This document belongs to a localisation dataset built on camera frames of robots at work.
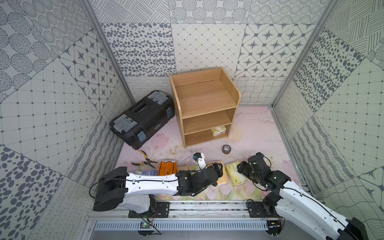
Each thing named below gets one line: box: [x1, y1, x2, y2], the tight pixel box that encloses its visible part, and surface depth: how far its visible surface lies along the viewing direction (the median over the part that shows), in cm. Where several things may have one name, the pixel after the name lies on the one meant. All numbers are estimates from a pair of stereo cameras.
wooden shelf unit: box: [169, 67, 242, 149], surface depth 86 cm
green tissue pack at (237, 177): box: [225, 160, 251, 186], surface depth 84 cm
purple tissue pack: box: [141, 170, 159, 176], surface depth 83 cm
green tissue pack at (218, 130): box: [210, 125, 227, 137], surface depth 100 cm
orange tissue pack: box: [158, 161, 178, 176], surface depth 84 cm
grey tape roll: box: [221, 144, 232, 155], surface depth 97 cm
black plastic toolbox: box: [109, 90, 175, 150], surface depth 92 cm
